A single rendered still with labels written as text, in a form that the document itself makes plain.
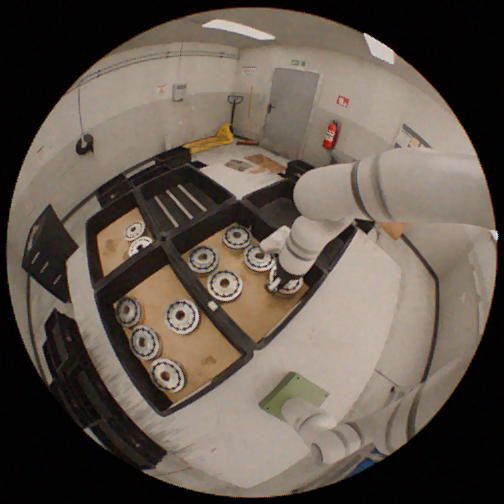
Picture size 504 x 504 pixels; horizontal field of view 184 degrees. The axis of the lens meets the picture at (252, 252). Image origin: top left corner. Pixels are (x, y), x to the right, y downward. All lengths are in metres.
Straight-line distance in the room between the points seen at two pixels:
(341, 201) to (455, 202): 0.13
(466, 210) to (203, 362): 0.55
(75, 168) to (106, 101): 1.24
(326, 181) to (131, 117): 3.41
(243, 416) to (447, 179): 0.70
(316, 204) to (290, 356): 0.54
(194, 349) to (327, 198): 0.45
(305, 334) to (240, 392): 0.32
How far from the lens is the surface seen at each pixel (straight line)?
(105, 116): 3.41
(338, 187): 0.19
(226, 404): 0.64
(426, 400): 0.17
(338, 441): 0.34
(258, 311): 0.50
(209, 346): 0.48
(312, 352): 0.67
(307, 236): 0.28
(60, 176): 3.57
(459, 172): 0.16
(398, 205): 0.15
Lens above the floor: 1.31
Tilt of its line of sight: 55 degrees down
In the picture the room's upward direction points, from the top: 12 degrees clockwise
